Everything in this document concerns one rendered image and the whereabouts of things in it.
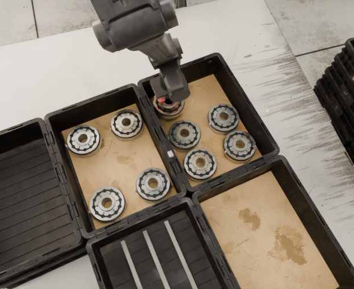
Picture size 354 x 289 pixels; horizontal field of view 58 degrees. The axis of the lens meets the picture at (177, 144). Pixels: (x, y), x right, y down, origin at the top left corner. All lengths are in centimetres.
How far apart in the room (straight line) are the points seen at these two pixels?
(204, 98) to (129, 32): 71
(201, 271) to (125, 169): 38
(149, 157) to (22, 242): 44
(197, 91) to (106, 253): 60
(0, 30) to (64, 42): 124
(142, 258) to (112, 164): 30
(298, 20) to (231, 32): 123
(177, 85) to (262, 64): 66
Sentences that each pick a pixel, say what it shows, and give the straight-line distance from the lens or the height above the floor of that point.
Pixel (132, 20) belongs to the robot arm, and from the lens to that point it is 44.
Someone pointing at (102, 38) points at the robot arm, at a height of 145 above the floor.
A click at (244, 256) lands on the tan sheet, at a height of 83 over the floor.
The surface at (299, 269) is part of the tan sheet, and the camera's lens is 102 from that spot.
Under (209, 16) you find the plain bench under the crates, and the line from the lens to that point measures 154.
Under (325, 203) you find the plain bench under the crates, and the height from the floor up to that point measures 70.
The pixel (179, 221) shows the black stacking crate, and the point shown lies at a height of 83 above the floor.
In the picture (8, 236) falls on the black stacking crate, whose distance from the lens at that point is 107.
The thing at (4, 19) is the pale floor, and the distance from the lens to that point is 276.
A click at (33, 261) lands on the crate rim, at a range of 92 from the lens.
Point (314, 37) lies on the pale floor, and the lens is 260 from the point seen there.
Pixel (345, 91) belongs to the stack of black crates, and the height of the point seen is 41.
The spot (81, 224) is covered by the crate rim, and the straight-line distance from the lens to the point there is 90.
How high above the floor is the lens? 178
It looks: 67 degrees down
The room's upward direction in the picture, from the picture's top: 3 degrees clockwise
